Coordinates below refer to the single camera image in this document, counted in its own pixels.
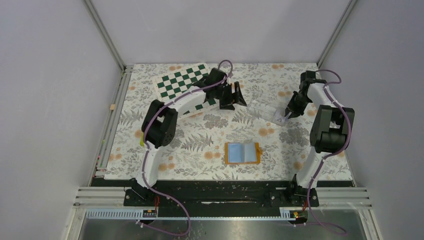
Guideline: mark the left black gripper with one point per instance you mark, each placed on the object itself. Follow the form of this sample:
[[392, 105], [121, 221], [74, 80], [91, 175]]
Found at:
[[236, 97]]

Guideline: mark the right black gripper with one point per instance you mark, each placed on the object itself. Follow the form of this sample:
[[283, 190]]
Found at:
[[298, 111]]

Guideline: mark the clear plastic box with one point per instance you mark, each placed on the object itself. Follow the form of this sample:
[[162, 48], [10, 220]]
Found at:
[[269, 110]]

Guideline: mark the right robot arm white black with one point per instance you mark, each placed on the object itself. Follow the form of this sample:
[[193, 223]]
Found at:
[[330, 135]]

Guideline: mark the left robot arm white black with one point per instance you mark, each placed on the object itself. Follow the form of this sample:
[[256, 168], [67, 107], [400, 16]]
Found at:
[[160, 123]]

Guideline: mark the green white chessboard mat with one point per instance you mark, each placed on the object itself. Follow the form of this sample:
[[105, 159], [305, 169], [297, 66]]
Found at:
[[168, 86]]

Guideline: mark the green white small block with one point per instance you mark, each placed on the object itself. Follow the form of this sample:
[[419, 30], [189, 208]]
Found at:
[[142, 144]]

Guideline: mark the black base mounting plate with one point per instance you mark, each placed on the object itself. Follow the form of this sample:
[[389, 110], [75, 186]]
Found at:
[[181, 198]]

